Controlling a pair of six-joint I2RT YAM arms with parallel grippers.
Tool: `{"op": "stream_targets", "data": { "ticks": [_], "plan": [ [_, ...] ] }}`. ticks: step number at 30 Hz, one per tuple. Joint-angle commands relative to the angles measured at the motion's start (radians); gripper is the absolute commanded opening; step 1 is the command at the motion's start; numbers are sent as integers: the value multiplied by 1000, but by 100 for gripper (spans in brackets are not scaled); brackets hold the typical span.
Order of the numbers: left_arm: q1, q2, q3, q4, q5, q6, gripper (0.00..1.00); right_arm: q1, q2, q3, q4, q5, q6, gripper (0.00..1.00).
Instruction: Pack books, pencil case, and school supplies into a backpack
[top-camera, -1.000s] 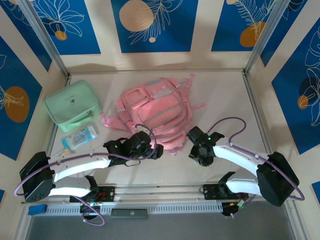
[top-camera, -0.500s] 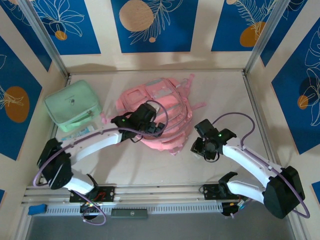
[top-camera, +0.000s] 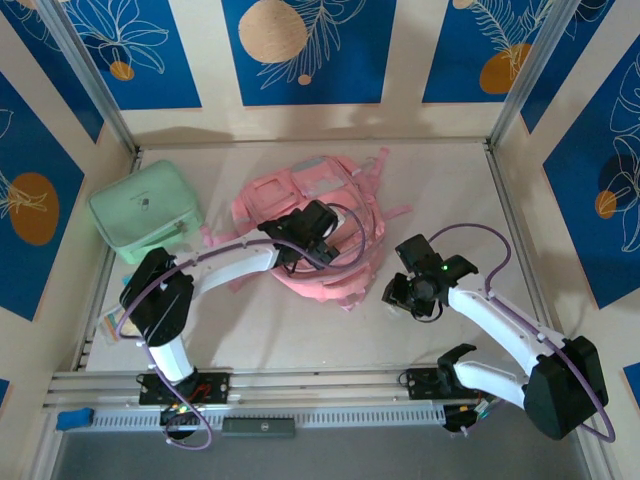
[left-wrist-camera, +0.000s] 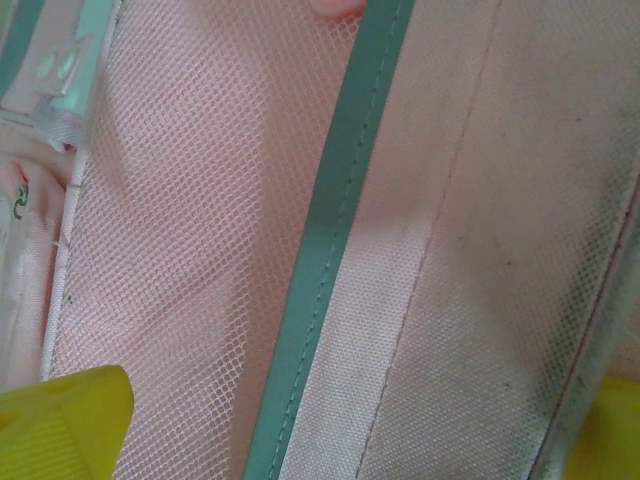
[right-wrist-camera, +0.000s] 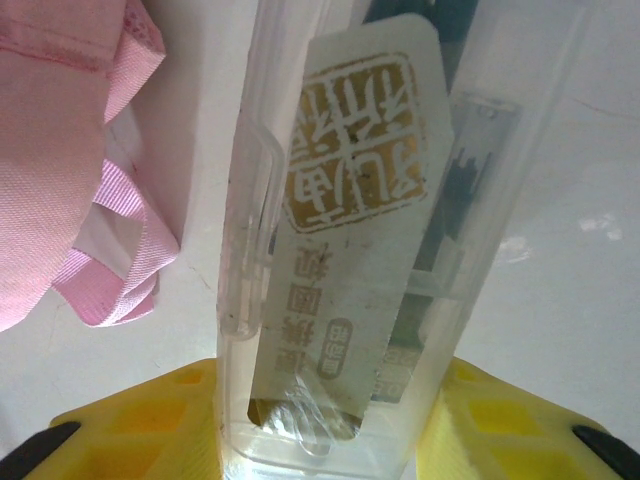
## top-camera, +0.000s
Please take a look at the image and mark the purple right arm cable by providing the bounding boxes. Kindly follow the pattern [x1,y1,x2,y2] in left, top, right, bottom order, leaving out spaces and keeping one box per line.
[429,223,615,444]

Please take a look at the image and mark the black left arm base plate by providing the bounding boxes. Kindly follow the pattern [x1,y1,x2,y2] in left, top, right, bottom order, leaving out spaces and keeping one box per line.
[138,370,232,406]

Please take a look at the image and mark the aluminium frame post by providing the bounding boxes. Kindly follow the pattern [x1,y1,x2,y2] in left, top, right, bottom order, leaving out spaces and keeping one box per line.
[488,0,576,147]
[37,0,142,157]

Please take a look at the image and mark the clear bag yellow notes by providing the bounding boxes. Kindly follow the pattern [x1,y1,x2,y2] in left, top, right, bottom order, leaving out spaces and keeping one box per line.
[102,305,139,344]

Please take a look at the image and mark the wide aluminium frame rail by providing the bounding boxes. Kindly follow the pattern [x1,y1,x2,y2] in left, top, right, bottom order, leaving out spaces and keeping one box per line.
[42,369,594,411]

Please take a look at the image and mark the blue floral wall poster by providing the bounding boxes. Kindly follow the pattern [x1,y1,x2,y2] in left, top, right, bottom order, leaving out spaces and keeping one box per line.
[0,0,105,146]
[421,0,559,105]
[519,0,619,136]
[542,47,640,311]
[0,72,86,322]
[221,0,399,107]
[62,0,204,112]

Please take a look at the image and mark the mint green zip case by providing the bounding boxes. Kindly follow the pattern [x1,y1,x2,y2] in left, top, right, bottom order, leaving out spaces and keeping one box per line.
[87,159,205,265]

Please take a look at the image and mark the dark green flat box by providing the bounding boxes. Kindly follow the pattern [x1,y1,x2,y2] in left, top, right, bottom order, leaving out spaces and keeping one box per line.
[221,417,296,440]

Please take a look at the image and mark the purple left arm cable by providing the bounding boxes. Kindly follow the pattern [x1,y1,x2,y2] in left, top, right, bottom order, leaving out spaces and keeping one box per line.
[114,202,374,451]

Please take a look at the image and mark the aluminium table edge rail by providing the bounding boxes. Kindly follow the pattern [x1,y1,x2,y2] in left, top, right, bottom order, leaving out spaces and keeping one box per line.
[483,142,569,364]

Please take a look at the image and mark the grey slotted cable duct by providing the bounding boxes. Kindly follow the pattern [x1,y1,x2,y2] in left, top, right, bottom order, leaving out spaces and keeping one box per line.
[92,405,446,431]

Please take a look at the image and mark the pink backpack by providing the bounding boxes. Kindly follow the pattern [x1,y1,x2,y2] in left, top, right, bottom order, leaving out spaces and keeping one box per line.
[199,146,412,314]

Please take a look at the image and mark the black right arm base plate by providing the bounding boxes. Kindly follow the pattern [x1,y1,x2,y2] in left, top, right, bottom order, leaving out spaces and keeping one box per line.
[405,368,444,401]

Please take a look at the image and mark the blue tape-wrapped handle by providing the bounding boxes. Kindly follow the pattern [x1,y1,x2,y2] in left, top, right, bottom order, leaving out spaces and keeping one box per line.
[55,408,95,431]

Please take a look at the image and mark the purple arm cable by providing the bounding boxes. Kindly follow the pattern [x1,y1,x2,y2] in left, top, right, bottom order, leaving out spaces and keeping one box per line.
[114,202,374,451]
[429,223,615,444]

